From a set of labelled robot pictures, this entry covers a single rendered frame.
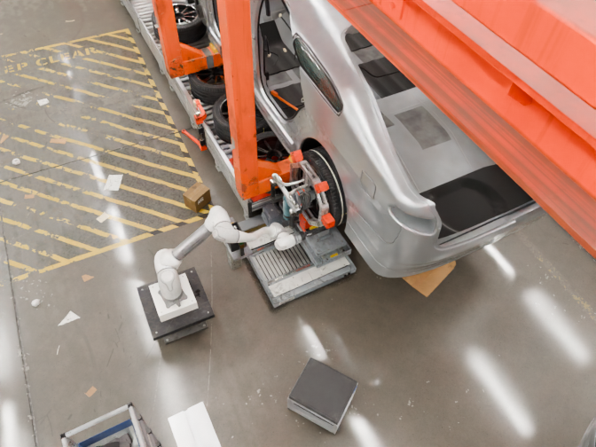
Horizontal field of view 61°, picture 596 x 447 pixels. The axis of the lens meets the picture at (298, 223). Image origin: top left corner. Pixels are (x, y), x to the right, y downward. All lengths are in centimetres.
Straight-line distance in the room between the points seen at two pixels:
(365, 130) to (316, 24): 97
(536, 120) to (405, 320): 324
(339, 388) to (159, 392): 141
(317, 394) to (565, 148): 277
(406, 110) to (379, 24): 285
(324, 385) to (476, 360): 138
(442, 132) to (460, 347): 182
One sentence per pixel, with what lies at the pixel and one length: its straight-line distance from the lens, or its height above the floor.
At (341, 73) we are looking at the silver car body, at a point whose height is 186.
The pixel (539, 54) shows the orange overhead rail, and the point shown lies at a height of 343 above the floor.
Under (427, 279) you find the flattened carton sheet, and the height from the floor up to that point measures 1.
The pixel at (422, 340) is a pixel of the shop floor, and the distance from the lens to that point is 451.
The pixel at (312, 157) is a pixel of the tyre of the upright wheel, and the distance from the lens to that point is 395.
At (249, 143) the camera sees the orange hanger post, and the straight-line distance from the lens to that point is 405.
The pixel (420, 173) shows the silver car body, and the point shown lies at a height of 95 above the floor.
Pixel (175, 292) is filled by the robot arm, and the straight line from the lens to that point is 401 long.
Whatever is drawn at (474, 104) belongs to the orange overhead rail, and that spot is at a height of 300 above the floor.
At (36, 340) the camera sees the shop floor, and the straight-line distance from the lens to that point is 479.
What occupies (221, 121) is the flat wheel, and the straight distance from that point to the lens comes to 528.
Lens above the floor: 395
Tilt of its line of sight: 52 degrees down
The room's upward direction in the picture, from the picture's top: 3 degrees clockwise
